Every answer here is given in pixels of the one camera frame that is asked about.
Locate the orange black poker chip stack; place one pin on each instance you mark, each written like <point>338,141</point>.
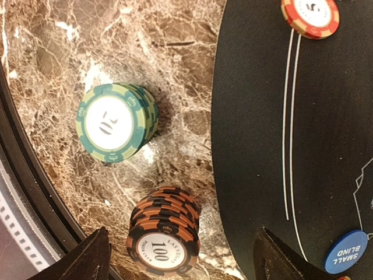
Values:
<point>163,232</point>

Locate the red chip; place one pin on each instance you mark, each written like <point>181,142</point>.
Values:
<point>313,19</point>

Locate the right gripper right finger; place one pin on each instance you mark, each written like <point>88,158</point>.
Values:
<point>274,259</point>

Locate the round black poker mat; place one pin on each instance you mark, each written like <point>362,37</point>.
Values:
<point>292,132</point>

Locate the white slotted cable duct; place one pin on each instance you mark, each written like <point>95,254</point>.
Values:
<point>25,251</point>

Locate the blue small blind button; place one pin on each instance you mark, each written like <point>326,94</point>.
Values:
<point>346,252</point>

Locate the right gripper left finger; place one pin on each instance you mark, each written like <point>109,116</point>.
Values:
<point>89,260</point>

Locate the green poker chip stack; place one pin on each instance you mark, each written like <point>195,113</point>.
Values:
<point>114,121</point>

